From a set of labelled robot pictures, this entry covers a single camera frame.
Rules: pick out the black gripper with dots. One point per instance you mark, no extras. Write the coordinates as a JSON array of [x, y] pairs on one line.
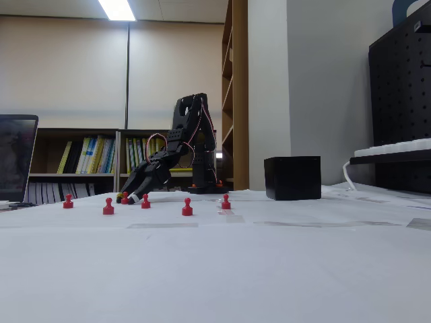
[[145, 175]]

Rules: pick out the light blue book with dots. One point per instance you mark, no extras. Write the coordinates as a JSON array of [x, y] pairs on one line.
[[108, 156]]

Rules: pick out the black wall conduit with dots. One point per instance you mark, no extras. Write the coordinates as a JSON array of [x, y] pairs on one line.
[[128, 74]]

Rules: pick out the clear tape strip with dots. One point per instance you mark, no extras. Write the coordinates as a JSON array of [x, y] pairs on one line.
[[161, 225], [323, 223], [235, 219], [224, 212]]

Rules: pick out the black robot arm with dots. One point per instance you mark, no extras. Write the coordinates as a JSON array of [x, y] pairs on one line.
[[176, 138]]

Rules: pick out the dark blue rounded object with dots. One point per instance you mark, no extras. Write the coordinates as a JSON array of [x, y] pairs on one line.
[[399, 13]]

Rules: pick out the yellow blue book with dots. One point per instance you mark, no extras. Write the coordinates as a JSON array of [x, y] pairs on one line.
[[96, 154]]

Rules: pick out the yellow white book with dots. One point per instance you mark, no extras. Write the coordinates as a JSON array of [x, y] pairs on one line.
[[85, 156]]

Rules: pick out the black box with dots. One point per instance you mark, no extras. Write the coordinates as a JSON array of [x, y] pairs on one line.
[[293, 178]]

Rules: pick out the black book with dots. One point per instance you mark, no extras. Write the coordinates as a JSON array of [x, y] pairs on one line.
[[73, 158]]

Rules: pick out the tall wooden bookshelf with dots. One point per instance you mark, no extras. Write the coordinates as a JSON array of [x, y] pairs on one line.
[[239, 101]]

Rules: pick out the laptop screen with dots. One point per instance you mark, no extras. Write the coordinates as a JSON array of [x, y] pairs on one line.
[[15, 158]]

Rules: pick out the thin yellow book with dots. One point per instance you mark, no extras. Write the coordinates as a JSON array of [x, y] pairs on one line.
[[64, 157]]

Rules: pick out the white paper table cover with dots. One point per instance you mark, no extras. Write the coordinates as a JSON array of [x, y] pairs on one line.
[[215, 269]]

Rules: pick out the black pegboard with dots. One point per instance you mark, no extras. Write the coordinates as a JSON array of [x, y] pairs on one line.
[[400, 101]]

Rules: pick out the row of white binders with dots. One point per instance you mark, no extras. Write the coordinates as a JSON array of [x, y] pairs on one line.
[[43, 193]]

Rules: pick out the black shelf rail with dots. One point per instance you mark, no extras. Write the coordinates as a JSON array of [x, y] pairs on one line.
[[387, 160]]

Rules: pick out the low wooden bookshelf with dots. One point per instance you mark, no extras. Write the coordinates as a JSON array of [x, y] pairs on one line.
[[77, 131], [134, 131]]

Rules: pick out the ceiling light panel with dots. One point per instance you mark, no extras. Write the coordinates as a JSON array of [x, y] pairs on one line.
[[116, 9]]

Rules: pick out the wide yellow binder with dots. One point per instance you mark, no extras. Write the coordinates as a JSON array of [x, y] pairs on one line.
[[161, 144]]

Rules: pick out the white power strip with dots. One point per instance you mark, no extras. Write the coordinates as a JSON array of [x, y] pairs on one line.
[[397, 146]]

